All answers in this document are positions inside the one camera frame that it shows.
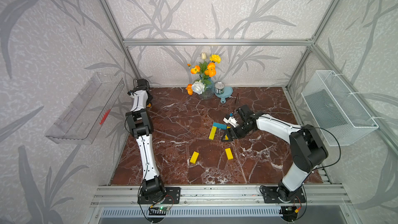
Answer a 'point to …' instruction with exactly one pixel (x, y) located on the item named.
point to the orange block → (149, 105)
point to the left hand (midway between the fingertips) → (146, 100)
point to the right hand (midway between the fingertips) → (226, 138)
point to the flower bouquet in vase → (203, 85)
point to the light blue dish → (227, 93)
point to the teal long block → (219, 126)
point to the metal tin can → (219, 87)
